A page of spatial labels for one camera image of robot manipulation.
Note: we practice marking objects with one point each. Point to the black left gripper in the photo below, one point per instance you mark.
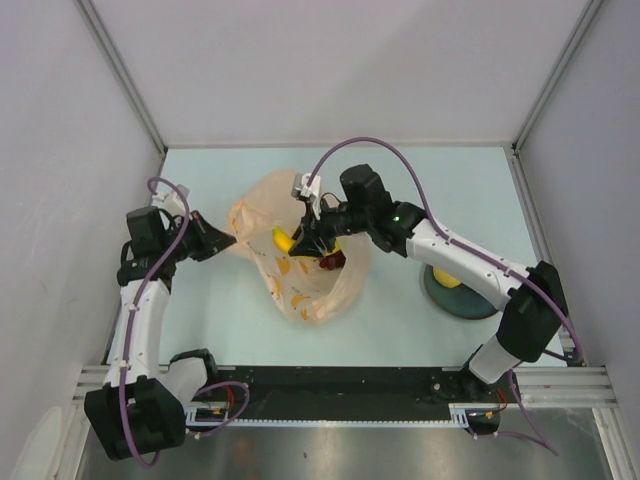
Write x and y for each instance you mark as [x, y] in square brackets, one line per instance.
[210, 239]

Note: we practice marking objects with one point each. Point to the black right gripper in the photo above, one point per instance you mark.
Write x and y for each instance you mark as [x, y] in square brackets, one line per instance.
[306, 243]

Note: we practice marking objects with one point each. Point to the yellow fake banana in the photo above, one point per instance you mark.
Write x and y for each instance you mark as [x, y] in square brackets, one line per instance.
[283, 242]

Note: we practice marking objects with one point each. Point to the dark red fake grapes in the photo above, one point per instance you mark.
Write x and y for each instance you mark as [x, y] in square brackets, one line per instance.
[334, 261]

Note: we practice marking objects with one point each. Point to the banana print plastic bag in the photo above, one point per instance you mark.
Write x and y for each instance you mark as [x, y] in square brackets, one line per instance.
[302, 290]

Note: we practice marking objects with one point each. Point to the yellow fake lemon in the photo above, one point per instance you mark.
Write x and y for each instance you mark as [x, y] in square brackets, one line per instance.
[445, 279]

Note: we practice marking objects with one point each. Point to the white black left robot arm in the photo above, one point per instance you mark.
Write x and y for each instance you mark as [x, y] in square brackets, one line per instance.
[137, 411]

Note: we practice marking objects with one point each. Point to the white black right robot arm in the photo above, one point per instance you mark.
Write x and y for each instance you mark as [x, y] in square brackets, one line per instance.
[530, 299]

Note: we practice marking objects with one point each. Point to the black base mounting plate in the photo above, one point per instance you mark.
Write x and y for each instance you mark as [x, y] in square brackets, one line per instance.
[359, 394]

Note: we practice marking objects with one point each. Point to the teal floral ceramic plate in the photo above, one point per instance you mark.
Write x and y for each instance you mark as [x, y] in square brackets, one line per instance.
[461, 302]

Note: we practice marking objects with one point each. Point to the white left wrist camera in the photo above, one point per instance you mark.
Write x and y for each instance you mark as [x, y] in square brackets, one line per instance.
[174, 202]

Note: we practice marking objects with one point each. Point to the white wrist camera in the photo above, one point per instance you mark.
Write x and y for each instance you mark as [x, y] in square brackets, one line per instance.
[307, 188]
[174, 202]

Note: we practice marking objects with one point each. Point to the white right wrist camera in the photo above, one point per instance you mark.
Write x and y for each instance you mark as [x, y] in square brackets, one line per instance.
[307, 188]

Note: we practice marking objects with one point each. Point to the aluminium left corner post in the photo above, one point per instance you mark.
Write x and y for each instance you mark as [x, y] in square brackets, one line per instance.
[116, 63]

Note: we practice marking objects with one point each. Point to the aluminium corner post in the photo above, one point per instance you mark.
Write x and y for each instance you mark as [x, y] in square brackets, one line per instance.
[560, 66]
[116, 63]

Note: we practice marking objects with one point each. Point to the white slotted cable duct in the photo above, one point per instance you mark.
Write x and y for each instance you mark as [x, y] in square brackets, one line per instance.
[209, 417]

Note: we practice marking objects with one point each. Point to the aluminium front frame rail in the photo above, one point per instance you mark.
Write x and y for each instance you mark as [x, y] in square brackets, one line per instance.
[539, 387]

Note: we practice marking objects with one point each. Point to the aluminium right corner post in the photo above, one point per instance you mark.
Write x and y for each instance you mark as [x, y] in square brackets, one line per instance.
[560, 66]

